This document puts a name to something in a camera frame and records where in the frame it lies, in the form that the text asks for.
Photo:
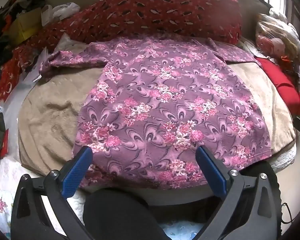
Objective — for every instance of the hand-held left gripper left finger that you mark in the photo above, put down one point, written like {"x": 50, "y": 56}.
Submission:
{"x": 77, "y": 172}

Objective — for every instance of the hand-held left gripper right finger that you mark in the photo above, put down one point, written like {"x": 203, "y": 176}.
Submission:
{"x": 212, "y": 172}

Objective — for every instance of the purple floral garment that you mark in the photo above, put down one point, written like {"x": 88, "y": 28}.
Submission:
{"x": 152, "y": 105}

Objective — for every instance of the pile of mixed clothes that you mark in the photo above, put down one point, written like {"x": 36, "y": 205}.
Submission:
{"x": 20, "y": 0}

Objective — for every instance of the red cloth bundle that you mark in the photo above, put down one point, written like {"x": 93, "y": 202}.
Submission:
{"x": 280, "y": 80}

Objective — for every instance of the beige fleece blanket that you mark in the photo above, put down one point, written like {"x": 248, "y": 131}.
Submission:
{"x": 47, "y": 120}

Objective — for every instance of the light blue printed cloth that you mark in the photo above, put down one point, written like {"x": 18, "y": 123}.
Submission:
{"x": 182, "y": 231}

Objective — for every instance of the white quilted mattress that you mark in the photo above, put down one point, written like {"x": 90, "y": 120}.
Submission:
{"x": 10, "y": 172}

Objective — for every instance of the cartoon-printed white cloth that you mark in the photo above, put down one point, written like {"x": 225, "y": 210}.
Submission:
{"x": 0, "y": 210}

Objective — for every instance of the clear bag of dolls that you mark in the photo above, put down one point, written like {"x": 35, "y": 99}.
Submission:
{"x": 272, "y": 37}

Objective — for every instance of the white plastic packet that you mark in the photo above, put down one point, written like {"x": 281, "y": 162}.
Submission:
{"x": 36, "y": 67}

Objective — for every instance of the red star-printed cloth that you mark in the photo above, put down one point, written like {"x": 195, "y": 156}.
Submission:
{"x": 5, "y": 82}

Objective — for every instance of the yellow cardboard box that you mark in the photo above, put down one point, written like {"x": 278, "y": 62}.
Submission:
{"x": 25, "y": 27}

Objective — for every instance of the white plastic bag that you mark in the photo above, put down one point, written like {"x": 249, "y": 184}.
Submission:
{"x": 65, "y": 10}

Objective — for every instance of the red patterned quilt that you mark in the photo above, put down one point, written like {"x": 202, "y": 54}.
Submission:
{"x": 152, "y": 12}

